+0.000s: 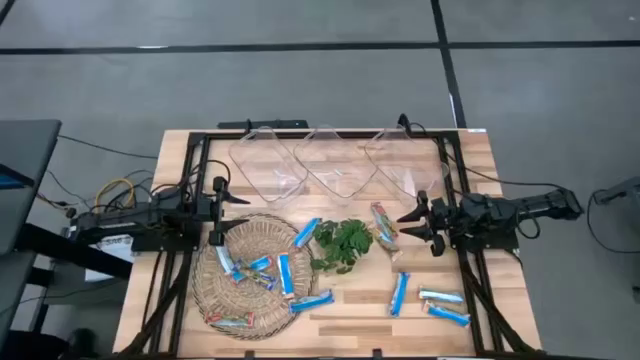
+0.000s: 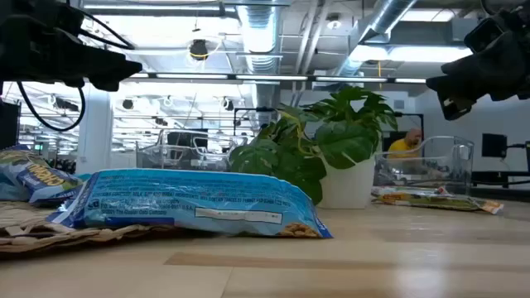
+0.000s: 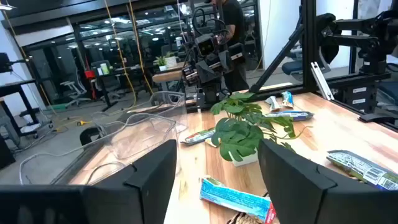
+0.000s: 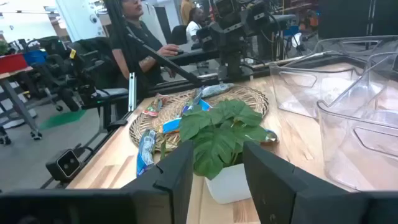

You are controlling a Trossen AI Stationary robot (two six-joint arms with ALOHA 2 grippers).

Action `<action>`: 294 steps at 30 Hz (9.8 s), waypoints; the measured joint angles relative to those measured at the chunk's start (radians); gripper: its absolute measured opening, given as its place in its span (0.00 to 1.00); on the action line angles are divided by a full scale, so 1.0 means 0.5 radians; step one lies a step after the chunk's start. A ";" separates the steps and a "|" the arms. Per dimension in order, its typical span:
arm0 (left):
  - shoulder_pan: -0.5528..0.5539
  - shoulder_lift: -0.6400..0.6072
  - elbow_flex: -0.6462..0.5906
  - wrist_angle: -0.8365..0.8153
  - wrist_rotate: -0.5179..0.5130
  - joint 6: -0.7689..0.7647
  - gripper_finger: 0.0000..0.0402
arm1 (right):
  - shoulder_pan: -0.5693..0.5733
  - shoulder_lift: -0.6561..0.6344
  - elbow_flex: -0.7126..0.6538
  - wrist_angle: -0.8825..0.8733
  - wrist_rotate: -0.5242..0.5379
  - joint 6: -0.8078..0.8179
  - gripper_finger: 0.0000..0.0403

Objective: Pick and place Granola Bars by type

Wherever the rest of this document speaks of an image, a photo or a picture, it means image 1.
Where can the red and green granola bar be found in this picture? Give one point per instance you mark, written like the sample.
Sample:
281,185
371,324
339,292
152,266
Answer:
230,320
384,220

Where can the round woven wicker mat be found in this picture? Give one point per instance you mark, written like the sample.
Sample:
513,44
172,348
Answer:
270,317

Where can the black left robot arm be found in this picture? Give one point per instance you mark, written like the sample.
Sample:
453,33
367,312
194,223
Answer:
150,215

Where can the white and blue granola bar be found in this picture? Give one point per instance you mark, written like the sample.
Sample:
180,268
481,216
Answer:
225,260

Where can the blue Chewy granola bar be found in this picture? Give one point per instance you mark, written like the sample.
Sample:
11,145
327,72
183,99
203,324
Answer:
311,301
441,295
306,232
446,313
399,294

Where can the black desk leg frame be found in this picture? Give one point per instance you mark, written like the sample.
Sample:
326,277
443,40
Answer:
75,250

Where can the orange and green granola bar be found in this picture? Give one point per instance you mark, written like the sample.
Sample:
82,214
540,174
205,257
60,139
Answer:
390,247

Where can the grey desk top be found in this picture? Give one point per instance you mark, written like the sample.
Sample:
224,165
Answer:
25,150

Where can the white printed paper sheet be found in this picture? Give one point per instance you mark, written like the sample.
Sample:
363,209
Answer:
115,247

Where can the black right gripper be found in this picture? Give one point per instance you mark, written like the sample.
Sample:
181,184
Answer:
445,217

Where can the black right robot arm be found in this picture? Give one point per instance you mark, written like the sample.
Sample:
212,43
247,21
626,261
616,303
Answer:
500,212

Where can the black power strip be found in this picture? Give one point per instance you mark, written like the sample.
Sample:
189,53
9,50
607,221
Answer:
270,124

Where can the black aluminium table frame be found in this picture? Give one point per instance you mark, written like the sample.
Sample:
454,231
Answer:
197,140

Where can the grey stand base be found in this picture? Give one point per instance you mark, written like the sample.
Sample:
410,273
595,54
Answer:
620,192

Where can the green leafy plant sprig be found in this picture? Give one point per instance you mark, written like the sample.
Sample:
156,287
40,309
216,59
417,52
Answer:
345,242

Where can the clear plastic container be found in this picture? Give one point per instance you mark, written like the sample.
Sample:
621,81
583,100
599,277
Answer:
335,170
400,160
260,165

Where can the black clamp post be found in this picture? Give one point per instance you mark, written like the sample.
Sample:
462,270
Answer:
248,125

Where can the grey desk panel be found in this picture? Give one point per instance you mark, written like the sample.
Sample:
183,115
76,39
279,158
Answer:
12,285

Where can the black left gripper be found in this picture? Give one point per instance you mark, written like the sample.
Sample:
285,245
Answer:
216,215

